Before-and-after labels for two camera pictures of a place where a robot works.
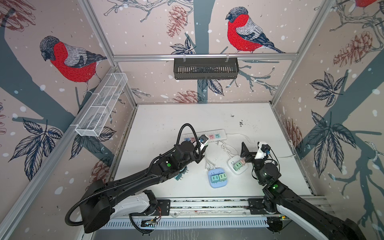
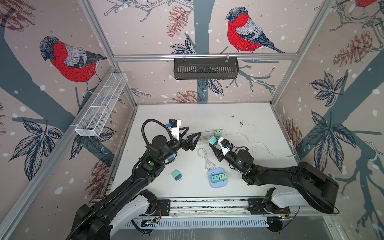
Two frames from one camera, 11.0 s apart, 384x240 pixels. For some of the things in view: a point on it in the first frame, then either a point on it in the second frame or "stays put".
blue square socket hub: (217, 177) stays put
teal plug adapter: (185, 169) → (213, 140)
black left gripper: (200, 156) → (189, 145)
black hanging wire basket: (206, 68) stays put
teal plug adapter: (178, 177) stays put
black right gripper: (247, 154) → (218, 153)
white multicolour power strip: (212, 136) stays put
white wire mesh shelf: (99, 107) stays put
